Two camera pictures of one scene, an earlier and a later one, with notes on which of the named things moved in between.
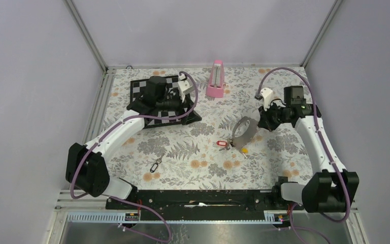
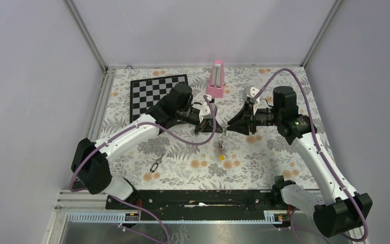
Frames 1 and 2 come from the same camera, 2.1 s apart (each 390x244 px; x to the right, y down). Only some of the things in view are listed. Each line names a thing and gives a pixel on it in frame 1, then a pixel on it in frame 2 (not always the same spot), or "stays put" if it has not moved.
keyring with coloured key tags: (240, 142) → (222, 146)
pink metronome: (216, 86) stays put
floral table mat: (230, 149) stays put
